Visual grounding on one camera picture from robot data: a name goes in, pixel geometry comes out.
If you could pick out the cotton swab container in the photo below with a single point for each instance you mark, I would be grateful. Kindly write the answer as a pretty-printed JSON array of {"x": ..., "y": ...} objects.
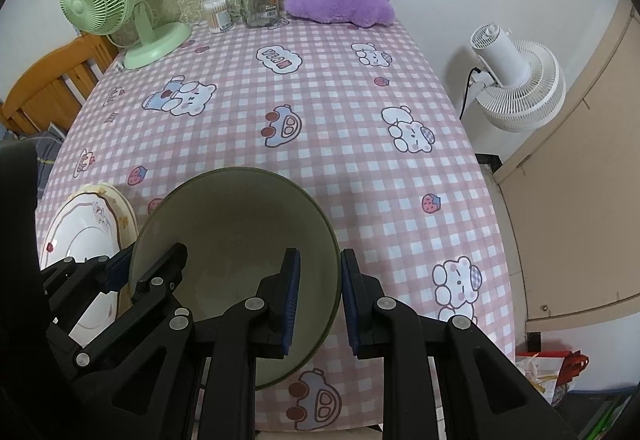
[{"x": 217, "y": 16}]

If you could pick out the blue plaid pillow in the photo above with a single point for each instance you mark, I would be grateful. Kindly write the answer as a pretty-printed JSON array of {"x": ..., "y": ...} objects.
[{"x": 47, "y": 145}]

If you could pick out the white floor fan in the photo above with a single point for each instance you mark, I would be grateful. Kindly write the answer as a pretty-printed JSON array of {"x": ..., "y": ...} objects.
[{"x": 521, "y": 85}]

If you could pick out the large cream floral plate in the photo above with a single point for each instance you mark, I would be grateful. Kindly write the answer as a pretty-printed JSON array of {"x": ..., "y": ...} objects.
[{"x": 122, "y": 210}]

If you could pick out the white red-rimmed plate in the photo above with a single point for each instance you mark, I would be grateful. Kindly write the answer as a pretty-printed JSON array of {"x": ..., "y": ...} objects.
[{"x": 102, "y": 311}]

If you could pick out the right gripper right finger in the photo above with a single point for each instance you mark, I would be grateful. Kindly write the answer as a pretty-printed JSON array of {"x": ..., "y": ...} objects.
[{"x": 440, "y": 376}]

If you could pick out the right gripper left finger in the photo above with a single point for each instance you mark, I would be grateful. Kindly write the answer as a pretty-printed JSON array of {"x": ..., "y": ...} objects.
[{"x": 197, "y": 379}]

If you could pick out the beige wooden door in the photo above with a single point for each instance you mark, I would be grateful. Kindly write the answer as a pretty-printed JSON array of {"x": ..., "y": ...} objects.
[{"x": 572, "y": 193}]

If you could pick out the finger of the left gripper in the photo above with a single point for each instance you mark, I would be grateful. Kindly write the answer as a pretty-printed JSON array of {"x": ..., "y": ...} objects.
[
  {"x": 116, "y": 271},
  {"x": 154, "y": 291}
]

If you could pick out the small grey floral bowl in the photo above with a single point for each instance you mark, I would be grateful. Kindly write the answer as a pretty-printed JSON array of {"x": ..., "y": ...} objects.
[{"x": 237, "y": 224}]

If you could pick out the red white paper bag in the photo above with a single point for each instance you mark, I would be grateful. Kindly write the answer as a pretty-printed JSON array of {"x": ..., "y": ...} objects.
[{"x": 552, "y": 373}]

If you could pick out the pink checked tablecloth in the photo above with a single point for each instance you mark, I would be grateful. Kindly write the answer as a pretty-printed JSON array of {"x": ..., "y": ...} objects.
[{"x": 355, "y": 117}]

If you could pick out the green desk fan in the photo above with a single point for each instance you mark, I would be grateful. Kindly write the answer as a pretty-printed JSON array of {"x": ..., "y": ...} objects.
[{"x": 106, "y": 17}]

